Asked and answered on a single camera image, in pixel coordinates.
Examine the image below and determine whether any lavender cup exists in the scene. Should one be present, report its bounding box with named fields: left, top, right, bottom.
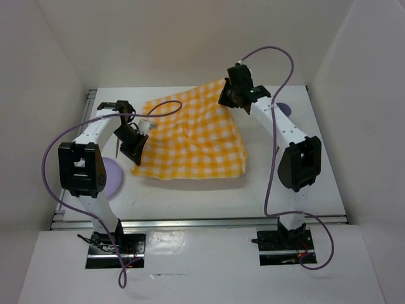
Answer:
left=276, top=103, right=292, bottom=117

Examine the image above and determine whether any aluminium left rail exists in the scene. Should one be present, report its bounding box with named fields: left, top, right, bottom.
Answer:
left=55, top=89, right=97, bottom=219

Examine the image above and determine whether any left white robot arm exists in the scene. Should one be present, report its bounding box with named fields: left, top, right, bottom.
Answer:
left=58, top=101, right=156, bottom=253

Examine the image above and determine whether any yellow checkered cloth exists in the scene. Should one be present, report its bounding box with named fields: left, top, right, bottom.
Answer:
left=131, top=79, right=247, bottom=180

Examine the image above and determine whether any copper fork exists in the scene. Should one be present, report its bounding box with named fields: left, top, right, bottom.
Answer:
left=115, top=138, right=120, bottom=159

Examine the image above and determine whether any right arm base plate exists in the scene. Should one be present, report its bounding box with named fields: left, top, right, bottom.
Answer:
left=251, top=229, right=317, bottom=266

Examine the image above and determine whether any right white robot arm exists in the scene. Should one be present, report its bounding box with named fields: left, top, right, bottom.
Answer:
left=218, top=63, right=321, bottom=216

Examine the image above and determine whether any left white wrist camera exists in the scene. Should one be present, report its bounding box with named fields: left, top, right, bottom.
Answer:
left=137, top=119, right=158, bottom=135

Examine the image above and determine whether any aluminium front rail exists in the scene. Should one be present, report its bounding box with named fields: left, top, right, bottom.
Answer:
left=50, top=216, right=348, bottom=231

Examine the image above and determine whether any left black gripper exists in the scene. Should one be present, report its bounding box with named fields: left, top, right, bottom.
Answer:
left=113, top=124, right=147, bottom=167

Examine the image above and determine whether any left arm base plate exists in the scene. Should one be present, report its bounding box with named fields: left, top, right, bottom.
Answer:
left=82, top=233, right=146, bottom=269

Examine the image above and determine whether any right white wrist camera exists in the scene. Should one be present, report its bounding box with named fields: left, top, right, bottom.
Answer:
left=235, top=60, right=252, bottom=73

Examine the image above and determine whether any lavender plate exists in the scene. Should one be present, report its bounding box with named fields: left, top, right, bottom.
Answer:
left=103, top=157, right=123, bottom=199

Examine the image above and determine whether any aluminium rail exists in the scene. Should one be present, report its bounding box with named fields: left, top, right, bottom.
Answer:
left=50, top=216, right=348, bottom=231
left=55, top=89, right=97, bottom=219

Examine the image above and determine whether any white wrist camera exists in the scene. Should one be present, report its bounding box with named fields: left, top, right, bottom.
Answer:
left=235, top=60, right=252, bottom=73
left=137, top=119, right=158, bottom=135

